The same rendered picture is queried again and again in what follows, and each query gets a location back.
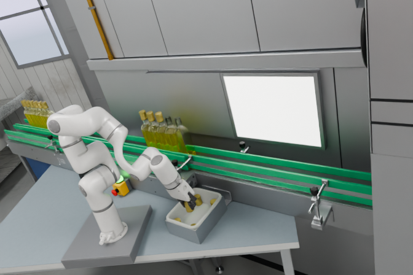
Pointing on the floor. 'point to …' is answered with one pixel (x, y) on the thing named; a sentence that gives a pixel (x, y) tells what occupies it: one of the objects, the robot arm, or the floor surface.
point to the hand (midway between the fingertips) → (188, 203)
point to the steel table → (7, 164)
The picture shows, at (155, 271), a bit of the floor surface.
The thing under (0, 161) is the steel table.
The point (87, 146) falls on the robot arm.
